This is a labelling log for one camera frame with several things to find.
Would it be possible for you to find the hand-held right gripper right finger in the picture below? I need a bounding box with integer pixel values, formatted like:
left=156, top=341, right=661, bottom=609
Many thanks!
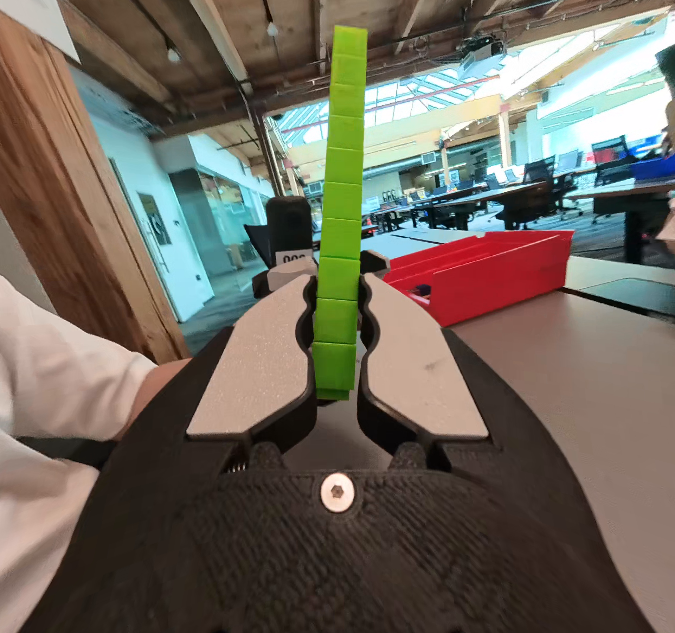
left=359, top=273, right=489, bottom=444

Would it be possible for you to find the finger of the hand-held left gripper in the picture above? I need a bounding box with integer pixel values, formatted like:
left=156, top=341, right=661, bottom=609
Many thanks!
left=266, top=259, right=319, bottom=294

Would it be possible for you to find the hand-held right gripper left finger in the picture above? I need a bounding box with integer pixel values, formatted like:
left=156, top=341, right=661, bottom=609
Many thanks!
left=187, top=275, right=317, bottom=442

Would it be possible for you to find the green block bar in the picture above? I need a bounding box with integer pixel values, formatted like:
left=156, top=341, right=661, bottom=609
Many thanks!
left=310, top=25, right=370, bottom=402

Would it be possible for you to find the red plastic bin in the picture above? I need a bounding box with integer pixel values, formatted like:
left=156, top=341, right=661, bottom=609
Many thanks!
left=380, top=229, right=576, bottom=328

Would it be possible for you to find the person's left forearm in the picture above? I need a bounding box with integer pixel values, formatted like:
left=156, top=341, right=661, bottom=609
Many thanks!
left=125, top=357, right=193, bottom=433

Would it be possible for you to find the grey desk with wooden edge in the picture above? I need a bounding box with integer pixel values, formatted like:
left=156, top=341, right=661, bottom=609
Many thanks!
left=359, top=227, right=470, bottom=267

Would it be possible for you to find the wooden pillar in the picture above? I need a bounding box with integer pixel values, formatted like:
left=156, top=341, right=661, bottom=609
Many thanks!
left=0, top=11, right=193, bottom=365

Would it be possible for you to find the black office chair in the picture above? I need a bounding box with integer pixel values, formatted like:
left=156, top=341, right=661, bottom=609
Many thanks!
left=496, top=156, right=583, bottom=231

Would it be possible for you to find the ceiling projector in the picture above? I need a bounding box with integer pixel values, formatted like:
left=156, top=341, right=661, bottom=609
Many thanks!
left=459, top=35, right=507, bottom=72

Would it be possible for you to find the blue plastic bin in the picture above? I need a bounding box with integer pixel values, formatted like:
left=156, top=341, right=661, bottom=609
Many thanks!
left=633, top=154, right=675, bottom=182

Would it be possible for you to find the paper notice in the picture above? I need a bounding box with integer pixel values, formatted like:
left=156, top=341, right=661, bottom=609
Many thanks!
left=0, top=0, right=80, bottom=62

